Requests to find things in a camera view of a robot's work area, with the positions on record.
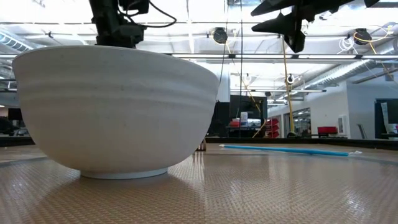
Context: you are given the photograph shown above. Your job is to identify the yellow hanging cable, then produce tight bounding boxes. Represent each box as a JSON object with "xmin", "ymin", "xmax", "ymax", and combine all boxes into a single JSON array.
[{"xmin": 280, "ymin": 39, "xmax": 298, "ymax": 138}]

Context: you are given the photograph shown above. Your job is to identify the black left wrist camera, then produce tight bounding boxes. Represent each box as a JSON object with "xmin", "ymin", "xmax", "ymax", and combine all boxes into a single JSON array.
[{"xmin": 118, "ymin": 0, "xmax": 150, "ymax": 15}]

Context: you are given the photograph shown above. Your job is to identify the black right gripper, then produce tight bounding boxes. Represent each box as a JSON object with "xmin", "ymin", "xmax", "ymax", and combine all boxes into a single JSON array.
[{"xmin": 250, "ymin": 0, "xmax": 355, "ymax": 54}]

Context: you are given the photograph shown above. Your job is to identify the black aluminium table frame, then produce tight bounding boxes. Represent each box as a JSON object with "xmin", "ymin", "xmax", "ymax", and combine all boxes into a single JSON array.
[{"xmin": 0, "ymin": 136, "xmax": 398, "ymax": 151}]

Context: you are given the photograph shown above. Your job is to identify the black cabinet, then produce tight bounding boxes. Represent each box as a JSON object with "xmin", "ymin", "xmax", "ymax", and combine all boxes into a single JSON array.
[{"xmin": 206, "ymin": 94, "xmax": 269, "ymax": 138}]

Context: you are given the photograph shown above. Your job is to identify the brown mat with grey border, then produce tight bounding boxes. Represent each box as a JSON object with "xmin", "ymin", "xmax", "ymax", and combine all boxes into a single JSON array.
[{"xmin": 0, "ymin": 151, "xmax": 398, "ymax": 224}]

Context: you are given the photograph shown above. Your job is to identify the red storage bins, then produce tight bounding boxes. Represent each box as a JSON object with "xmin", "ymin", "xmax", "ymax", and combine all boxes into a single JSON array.
[{"xmin": 265, "ymin": 118, "xmax": 281, "ymax": 139}]

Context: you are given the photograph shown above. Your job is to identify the red box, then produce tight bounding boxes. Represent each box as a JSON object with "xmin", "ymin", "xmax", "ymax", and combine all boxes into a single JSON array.
[{"xmin": 317, "ymin": 125, "xmax": 338, "ymax": 136}]

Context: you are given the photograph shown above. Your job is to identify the blue drinking straw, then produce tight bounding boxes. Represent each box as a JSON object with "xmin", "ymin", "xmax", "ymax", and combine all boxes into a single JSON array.
[{"xmin": 218, "ymin": 143, "xmax": 363, "ymax": 157}]

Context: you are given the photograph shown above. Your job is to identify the white ceramic bowl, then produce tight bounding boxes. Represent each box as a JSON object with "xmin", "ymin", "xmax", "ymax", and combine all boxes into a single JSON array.
[{"xmin": 12, "ymin": 45, "xmax": 221, "ymax": 180}]

